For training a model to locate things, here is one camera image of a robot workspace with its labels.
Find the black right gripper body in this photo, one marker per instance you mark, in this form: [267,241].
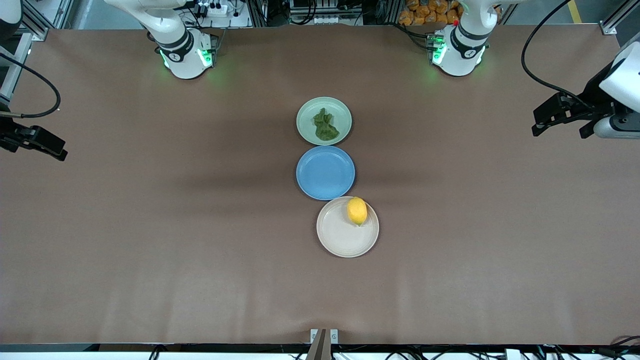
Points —
[7,136]

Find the brown pole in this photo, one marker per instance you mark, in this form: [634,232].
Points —
[320,347]

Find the blue plate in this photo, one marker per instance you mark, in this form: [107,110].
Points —
[325,172]

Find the green lettuce leaf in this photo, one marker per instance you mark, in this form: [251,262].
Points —
[325,127]

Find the beige plate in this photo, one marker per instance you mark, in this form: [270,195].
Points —
[340,235]

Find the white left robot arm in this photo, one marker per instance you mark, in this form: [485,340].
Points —
[462,55]

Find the aluminium frame profile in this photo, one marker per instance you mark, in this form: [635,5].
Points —
[15,70]
[620,15]

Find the light green plate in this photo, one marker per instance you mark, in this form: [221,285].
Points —
[337,111]

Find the yellow lemon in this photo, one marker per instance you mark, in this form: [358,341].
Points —
[357,211]

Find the bag of orange items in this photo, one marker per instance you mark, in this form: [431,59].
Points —
[425,12]

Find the metal table edge bracket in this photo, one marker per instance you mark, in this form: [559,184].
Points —
[333,336]

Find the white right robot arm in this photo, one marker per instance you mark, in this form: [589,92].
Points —
[182,55]

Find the white power strip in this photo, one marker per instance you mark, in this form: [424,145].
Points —
[212,8]

